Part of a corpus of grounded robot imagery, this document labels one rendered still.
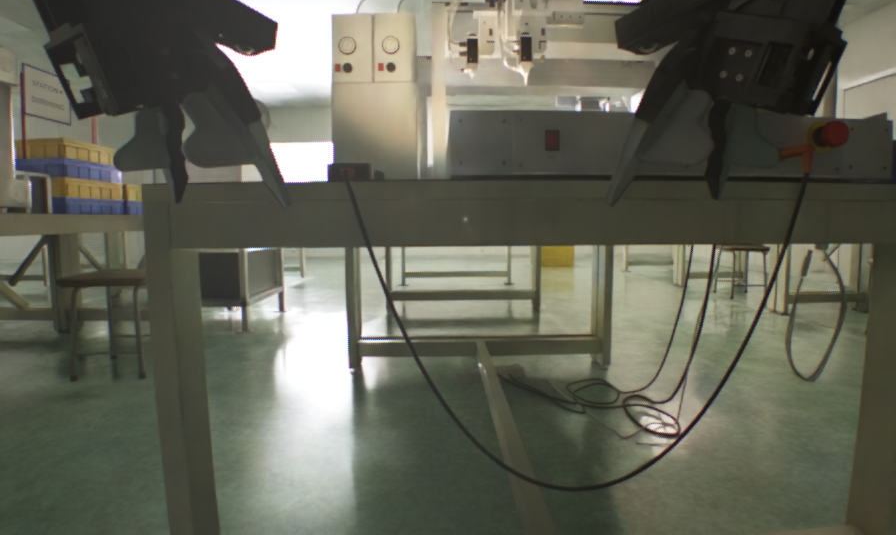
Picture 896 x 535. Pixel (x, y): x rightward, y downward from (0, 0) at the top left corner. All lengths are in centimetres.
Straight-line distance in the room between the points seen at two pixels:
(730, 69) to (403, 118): 90
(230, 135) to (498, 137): 42
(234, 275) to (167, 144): 269
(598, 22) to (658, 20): 83
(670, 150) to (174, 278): 64
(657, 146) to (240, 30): 33
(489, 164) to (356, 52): 65
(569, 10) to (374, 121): 52
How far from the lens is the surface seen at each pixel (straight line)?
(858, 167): 94
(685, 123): 36
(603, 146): 70
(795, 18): 38
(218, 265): 315
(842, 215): 86
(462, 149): 66
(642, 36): 43
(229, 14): 41
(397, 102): 118
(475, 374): 197
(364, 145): 116
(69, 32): 37
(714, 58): 38
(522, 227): 62
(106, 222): 278
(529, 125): 68
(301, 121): 865
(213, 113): 36
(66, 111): 271
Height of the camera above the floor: 69
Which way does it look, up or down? 4 degrees down
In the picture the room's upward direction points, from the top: straight up
